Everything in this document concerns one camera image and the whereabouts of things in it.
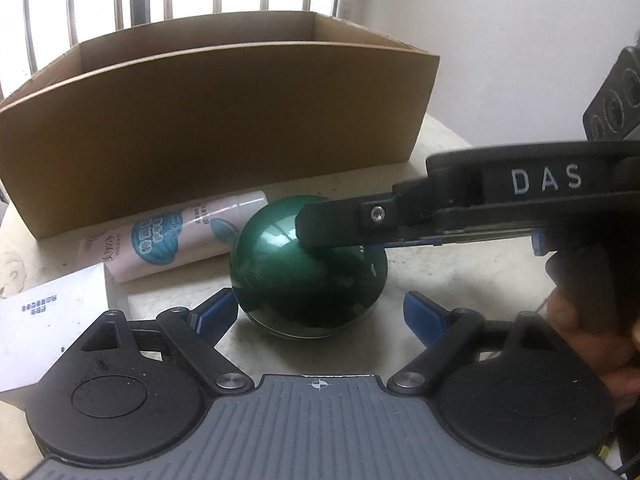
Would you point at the brown cardboard box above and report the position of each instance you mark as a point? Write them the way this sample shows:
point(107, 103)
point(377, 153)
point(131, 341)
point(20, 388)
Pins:
point(210, 125)

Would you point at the person's right hand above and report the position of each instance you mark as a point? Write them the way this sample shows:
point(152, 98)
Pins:
point(565, 312)

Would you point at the green round glossy container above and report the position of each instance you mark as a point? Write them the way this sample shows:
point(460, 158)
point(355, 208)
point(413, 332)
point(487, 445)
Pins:
point(305, 272)

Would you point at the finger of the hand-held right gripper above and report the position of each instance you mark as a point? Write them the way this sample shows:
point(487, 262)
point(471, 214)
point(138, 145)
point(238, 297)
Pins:
point(327, 225)

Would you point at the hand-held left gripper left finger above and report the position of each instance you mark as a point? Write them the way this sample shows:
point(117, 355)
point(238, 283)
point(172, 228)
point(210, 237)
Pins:
point(216, 311)

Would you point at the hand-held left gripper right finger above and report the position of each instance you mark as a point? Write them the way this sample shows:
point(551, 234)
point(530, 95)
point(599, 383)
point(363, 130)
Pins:
point(422, 317)

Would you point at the pink hand cream tube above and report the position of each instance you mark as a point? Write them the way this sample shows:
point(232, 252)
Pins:
point(175, 237)

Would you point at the white printed carton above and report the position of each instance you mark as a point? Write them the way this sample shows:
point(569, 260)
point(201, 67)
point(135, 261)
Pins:
point(47, 325)

